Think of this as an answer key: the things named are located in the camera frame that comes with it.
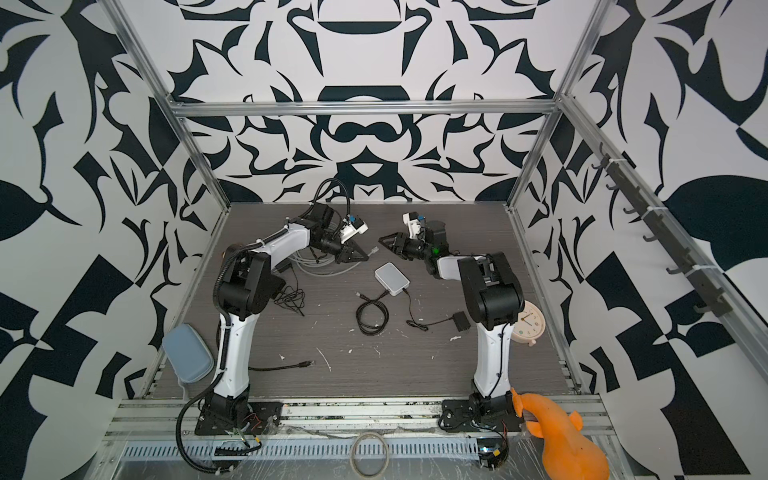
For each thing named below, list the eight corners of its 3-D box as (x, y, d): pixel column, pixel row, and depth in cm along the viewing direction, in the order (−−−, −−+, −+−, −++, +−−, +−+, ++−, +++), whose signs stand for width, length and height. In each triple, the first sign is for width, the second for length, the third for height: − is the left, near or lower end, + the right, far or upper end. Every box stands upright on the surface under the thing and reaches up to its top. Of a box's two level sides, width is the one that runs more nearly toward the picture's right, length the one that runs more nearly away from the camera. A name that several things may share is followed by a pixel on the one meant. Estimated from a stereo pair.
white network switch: (394, 298, 96) (394, 295, 94) (372, 274, 102) (372, 270, 100) (410, 286, 99) (411, 283, 97) (388, 263, 104) (388, 259, 103)
